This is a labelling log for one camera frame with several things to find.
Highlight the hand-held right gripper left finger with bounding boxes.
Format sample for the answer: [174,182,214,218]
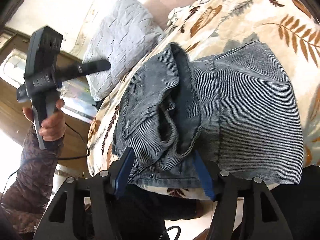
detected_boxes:
[32,146,135,240]

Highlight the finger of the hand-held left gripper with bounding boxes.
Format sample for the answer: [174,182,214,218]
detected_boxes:
[51,59,112,83]

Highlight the grey denim pants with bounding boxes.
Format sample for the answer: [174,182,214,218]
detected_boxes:
[111,40,304,189]

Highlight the pink and brown sofa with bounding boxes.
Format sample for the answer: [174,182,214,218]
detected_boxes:
[144,0,208,30]

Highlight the black cable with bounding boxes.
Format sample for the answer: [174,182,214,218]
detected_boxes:
[6,122,91,188]
[159,226,181,240]

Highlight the wooden glass cabinet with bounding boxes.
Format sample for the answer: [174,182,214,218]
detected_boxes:
[0,26,100,173]

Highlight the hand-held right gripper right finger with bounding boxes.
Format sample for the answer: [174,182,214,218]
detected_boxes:
[192,150,294,240]

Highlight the person's dark clothing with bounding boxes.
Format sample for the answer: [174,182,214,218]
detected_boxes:
[85,165,320,240]

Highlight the leaf print blanket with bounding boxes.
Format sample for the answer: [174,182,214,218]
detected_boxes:
[86,0,320,200]

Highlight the person's left hand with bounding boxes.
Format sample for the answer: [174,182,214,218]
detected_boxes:
[22,99,67,142]

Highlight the person's left forearm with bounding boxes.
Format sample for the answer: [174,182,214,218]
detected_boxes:
[0,124,65,235]

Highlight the grey quilted pillow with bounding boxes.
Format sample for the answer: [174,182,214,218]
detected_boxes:
[82,0,165,100]

